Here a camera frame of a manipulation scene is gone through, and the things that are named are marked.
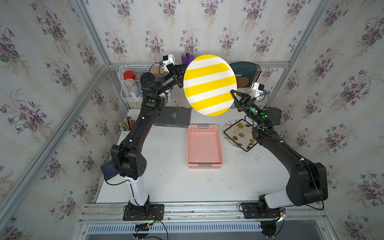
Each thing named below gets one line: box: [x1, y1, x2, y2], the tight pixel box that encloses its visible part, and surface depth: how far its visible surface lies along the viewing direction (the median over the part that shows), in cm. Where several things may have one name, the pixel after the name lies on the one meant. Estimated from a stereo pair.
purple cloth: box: [181, 52, 195, 67], surface depth 58 cm
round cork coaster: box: [237, 77, 249, 88], surface depth 97 cm
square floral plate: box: [223, 119, 258, 152], surface depth 103 cm
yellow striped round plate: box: [183, 54, 238, 117], surface depth 61 cm
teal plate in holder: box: [229, 61, 257, 77], surface depth 94 cm
